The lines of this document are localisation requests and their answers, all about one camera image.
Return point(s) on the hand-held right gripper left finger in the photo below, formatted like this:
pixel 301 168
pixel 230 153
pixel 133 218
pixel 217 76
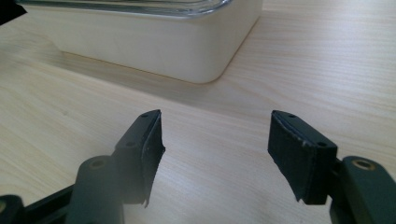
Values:
pixel 137 155

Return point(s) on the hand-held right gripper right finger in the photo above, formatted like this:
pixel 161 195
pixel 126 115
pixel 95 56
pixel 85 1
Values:
pixel 308 168

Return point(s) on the cream storage box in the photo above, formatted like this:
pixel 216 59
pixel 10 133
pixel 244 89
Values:
pixel 162 40

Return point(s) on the dark object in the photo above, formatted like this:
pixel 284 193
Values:
pixel 9 11

